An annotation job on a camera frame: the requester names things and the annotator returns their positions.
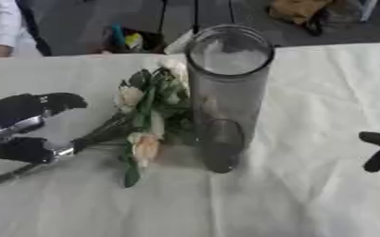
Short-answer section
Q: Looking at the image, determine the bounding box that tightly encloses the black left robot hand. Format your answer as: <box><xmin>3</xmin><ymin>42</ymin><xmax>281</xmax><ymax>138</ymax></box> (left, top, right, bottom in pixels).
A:
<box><xmin>0</xmin><ymin>92</ymin><xmax>93</xmax><ymax>165</ymax></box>

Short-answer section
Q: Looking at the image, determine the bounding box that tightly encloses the white and peach flower bouquet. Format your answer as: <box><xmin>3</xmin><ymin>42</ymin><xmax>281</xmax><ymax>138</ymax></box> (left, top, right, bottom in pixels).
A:
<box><xmin>0</xmin><ymin>57</ymin><xmax>194</xmax><ymax>189</ymax></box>

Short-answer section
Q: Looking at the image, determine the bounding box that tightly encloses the tall clear glass vase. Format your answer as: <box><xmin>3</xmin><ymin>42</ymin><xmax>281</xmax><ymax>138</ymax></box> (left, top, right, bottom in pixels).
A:
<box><xmin>184</xmin><ymin>24</ymin><xmax>276</xmax><ymax>174</ymax></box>

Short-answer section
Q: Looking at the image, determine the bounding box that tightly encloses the person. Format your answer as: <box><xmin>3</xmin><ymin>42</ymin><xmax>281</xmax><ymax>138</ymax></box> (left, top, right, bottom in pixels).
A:
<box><xmin>0</xmin><ymin>0</ymin><xmax>54</xmax><ymax>60</ymax></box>

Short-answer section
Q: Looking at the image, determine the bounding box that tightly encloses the dark bag with colourful items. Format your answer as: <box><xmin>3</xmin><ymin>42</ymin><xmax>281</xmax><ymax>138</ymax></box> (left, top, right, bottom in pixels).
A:
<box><xmin>100</xmin><ymin>23</ymin><xmax>170</xmax><ymax>55</ymax></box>

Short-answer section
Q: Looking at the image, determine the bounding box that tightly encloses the white paper sheet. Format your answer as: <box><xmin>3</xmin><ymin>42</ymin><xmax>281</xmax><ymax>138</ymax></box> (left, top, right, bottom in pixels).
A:
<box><xmin>162</xmin><ymin>29</ymin><xmax>196</xmax><ymax>56</ymax></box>

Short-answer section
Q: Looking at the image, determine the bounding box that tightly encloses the tan bag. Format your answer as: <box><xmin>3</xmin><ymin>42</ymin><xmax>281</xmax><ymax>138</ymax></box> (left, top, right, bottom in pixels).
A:
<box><xmin>266</xmin><ymin>0</ymin><xmax>336</xmax><ymax>37</ymax></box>

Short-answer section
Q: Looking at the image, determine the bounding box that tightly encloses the black tripod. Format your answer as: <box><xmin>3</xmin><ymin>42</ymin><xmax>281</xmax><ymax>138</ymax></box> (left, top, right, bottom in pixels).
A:
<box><xmin>156</xmin><ymin>0</ymin><xmax>239</xmax><ymax>35</ymax></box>

